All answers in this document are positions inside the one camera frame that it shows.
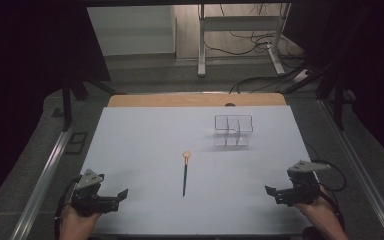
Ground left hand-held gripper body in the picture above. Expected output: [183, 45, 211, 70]
[71, 168, 120, 217]

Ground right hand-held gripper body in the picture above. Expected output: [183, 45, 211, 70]
[274, 160, 332, 207]

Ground dark pen with orange tip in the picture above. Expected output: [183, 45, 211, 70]
[181, 150, 192, 198]

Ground clear acrylic organizer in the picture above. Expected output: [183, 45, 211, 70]
[212, 114, 255, 148]

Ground person's right hand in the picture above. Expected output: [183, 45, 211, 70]
[292, 186, 335, 228]

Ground person's left hand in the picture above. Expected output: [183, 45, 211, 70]
[59, 203, 103, 240]

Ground white table sheet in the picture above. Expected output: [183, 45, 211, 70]
[79, 105, 314, 236]

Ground dark floor plate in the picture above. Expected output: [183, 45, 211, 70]
[64, 131, 88, 155]

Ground black metal stand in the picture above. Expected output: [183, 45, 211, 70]
[59, 74, 118, 132]
[283, 63, 348, 131]

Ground white power strip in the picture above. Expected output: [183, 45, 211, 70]
[292, 68, 312, 84]

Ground white cabinet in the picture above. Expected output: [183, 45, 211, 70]
[86, 5, 178, 57]

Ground left hand-held gripper cable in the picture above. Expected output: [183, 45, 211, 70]
[53, 175, 82, 240]

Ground hand-held gripper cable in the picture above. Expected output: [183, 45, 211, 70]
[53, 175, 82, 240]
[311, 159, 348, 231]

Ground right hand-held gripper cable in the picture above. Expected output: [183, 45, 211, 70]
[311, 159, 348, 231]

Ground aluminium rail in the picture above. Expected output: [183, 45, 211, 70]
[10, 130, 72, 240]
[318, 99, 384, 240]

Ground black floor cables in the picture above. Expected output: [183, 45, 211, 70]
[198, 3, 311, 95]

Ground white metal desk frame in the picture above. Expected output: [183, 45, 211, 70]
[197, 3, 293, 78]

